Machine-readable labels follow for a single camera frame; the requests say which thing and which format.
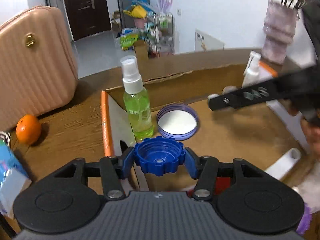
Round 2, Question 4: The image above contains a blue rimmed round mirror lid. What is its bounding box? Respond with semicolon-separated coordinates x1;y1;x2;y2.
156;103;199;141

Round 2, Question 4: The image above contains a small brown cardboard box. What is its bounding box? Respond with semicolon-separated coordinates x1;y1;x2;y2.
134;40;149;62

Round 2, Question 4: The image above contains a pink textured vase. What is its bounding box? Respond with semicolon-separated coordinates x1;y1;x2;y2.
261;0;298;65

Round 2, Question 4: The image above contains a dark blue ribbed cap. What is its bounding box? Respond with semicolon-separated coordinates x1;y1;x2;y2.
134;136;185;177

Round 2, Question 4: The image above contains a small white spray bottle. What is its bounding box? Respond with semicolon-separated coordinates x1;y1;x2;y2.
242;51;261;87

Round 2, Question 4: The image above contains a person's right hand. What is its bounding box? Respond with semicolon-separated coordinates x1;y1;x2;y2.
300;117;320;161

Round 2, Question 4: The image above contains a large white labelled jar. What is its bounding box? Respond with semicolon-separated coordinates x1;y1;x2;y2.
292;163;320;214

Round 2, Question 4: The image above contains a red cardboard box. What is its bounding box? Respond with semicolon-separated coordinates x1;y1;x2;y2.
99;64;312;191

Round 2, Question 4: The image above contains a green spray bottle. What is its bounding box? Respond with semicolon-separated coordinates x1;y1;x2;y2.
120;55;153;141

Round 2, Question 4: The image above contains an orange fruit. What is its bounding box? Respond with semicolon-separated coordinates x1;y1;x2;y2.
16;114;42;145

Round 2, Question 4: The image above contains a dark brown entrance door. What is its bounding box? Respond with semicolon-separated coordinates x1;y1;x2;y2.
65;0;111;41

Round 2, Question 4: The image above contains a yellow watering can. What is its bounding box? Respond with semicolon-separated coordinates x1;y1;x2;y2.
123;5;148;18

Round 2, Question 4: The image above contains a white board against wall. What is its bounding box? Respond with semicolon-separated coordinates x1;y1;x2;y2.
195;29;225;51

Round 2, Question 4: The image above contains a purple ribbed cap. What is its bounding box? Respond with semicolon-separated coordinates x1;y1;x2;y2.
296;203;312;235

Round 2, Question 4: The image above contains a blue tissue box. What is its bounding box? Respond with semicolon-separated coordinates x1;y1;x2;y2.
0;131;31;219

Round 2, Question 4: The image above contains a wire storage rack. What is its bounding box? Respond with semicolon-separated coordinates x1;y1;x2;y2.
146;12;175;57

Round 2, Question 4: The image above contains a pink ribbed suitcase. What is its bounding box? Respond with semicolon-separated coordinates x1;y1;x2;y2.
1;6;78;131

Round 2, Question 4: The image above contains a white tape roll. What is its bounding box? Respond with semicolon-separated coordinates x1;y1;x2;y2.
222;86;238;95

